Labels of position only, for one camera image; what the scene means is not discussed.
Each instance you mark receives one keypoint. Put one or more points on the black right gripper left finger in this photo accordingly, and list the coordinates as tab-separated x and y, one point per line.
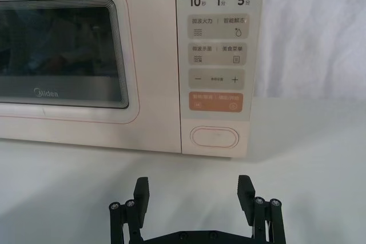
137	209

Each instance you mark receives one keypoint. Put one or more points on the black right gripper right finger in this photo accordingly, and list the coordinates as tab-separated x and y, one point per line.
257	212

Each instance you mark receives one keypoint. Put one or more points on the white table cloth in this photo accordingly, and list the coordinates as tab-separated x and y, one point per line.
57	192

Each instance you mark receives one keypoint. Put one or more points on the cream microwave oven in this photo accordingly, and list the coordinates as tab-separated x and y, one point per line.
154	84

